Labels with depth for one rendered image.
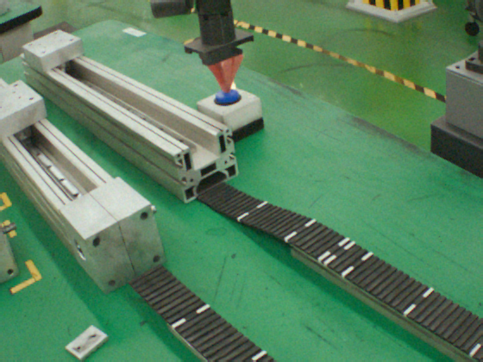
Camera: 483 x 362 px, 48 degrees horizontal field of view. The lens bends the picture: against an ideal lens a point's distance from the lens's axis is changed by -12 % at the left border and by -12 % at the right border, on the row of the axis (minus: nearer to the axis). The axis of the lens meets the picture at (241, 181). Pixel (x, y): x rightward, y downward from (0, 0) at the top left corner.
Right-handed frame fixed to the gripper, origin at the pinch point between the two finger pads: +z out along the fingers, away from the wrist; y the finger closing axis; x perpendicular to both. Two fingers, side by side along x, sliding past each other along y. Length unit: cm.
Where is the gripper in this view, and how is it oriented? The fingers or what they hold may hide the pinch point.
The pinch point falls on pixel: (225, 87)
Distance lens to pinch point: 103.6
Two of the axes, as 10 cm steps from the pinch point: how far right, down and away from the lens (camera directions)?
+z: 1.2, 8.3, 5.5
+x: 6.1, 3.8, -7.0
